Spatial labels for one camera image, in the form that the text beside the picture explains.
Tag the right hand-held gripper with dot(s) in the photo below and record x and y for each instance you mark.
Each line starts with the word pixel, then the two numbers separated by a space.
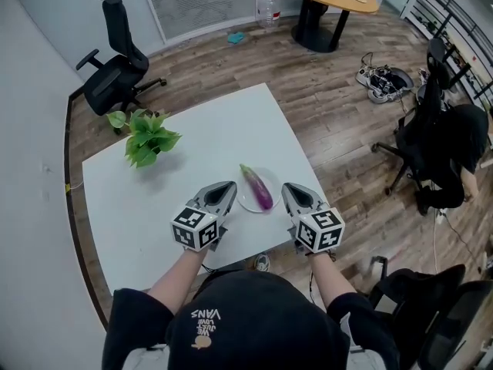
pixel 317 231

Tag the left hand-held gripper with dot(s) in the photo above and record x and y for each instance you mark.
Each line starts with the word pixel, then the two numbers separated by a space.
pixel 194 227

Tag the white round plate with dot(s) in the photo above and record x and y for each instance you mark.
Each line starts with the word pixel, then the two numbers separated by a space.
pixel 269 179

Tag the purple eggplant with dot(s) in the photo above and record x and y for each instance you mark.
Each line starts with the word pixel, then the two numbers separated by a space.
pixel 258 189

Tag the person's left forearm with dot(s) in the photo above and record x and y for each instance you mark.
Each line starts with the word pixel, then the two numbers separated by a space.
pixel 177 280

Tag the person's right forearm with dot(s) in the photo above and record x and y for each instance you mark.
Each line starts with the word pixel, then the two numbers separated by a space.
pixel 331 283

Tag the white square table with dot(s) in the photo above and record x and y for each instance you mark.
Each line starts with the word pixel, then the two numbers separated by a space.
pixel 192 137

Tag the person's pale shoe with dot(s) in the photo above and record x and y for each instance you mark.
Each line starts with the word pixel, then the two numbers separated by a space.
pixel 262 262

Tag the green potted plant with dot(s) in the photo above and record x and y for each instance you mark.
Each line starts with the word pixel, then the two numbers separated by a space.
pixel 148 141

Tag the person's black t-shirt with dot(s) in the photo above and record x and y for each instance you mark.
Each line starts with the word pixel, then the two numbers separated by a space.
pixel 250 330

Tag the black high-back office chair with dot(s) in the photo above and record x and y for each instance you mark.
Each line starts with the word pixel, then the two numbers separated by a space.
pixel 427 137

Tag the white power strip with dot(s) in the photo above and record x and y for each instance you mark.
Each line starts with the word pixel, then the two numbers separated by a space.
pixel 441 216

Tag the black mesh office chair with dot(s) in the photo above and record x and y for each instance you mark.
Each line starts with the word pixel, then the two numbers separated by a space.
pixel 416 287

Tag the teal cloth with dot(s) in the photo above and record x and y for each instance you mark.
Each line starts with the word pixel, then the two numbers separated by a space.
pixel 236 38

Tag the black office chair with headrest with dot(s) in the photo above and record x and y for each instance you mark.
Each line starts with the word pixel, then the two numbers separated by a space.
pixel 111 83

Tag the large clear water jug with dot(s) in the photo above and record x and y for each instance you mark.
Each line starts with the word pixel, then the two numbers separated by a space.
pixel 268 10

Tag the black metal railing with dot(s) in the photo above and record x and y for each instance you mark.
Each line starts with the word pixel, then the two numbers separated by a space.
pixel 462 25

